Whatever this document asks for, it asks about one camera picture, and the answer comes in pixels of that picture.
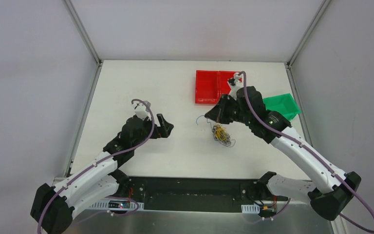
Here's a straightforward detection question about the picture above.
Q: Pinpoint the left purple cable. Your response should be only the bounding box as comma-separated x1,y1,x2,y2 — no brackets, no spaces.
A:
37,98,156,234

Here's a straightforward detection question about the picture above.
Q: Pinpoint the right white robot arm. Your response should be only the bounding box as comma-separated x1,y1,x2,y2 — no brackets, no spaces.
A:
205,86,361,221

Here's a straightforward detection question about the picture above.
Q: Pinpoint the red bin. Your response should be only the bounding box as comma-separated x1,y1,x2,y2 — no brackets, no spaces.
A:
218,71,243,95
195,70,220,104

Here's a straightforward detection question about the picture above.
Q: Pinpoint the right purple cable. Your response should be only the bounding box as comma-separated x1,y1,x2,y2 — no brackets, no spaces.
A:
237,71,374,234

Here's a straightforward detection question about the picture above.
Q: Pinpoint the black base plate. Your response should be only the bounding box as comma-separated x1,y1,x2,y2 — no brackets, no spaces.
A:
112,176,274,213

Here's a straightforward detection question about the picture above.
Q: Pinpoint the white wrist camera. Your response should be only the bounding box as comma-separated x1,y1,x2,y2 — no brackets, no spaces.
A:
131,101,151,120
227,72,243,99

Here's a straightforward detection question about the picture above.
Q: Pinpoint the right red bin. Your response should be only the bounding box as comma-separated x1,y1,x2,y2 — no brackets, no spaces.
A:
218,71,243,95

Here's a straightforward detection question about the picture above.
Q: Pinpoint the left red bin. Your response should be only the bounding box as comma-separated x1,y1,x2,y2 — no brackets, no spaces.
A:
195,70,220,104

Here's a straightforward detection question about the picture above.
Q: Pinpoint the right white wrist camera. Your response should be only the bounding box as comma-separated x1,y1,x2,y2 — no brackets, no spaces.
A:
227,72,243,99

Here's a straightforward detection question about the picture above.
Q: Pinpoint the purple cable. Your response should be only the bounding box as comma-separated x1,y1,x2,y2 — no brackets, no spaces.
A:
37,98,156,234
237,71,374,234

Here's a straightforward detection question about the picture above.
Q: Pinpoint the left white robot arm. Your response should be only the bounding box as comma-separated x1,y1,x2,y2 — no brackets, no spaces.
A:
30,114,174,234

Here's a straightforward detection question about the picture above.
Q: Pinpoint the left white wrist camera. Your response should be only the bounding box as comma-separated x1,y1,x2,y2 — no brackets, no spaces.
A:
131,101,151,120

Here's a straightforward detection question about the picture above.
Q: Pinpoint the wire bundle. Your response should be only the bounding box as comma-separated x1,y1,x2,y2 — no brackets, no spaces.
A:
206,119,236,148

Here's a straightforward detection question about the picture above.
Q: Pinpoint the green plastic bin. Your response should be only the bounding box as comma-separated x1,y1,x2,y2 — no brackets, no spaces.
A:
263,93,301,121

